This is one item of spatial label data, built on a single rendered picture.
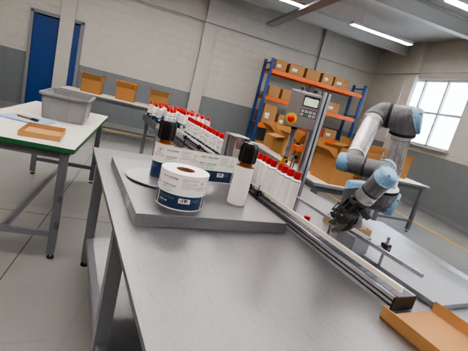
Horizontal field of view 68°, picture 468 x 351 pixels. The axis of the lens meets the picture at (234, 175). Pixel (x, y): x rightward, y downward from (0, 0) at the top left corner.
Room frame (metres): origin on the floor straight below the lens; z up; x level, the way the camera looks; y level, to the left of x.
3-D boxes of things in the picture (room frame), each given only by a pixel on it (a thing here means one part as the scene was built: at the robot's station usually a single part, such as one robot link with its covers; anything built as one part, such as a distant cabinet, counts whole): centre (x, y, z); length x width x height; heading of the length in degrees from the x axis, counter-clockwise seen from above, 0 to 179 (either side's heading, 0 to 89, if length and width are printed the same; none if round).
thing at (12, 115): (2.62, 1.67, 0.81); 0.32 x 0.24 x 0.01; 93
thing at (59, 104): (3.17, 1.65, 0.91); 0.60 x 0.40 x 0.22; 20
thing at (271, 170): (1.87, -0.20, 0.98); 0.05 x 0.05 x 0.20
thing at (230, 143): (2.10, 0.03, 1.01); 0.14 x 0.13 x 0.26; 28
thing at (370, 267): (1.49, -0.35, 0.91); 1.07 x 0.01 x 0.02; 28
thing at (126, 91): (6.78, 2.44, 0.96); 0.44 x 0.44 x 0.37; 14
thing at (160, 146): (1.64, 0.36, 1.04); 0.09 x 0.09 x 0.29
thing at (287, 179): (1.72, -0.27, 0.98); 0.05 x 0.05 x 0.20
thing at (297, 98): (1.90, -0.27, 1.38); 0.17 x 0.10 x 0.19; 83
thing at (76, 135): (2.90, 1.65, 0.40); 1.90 x 0.75 x 0.80; 17
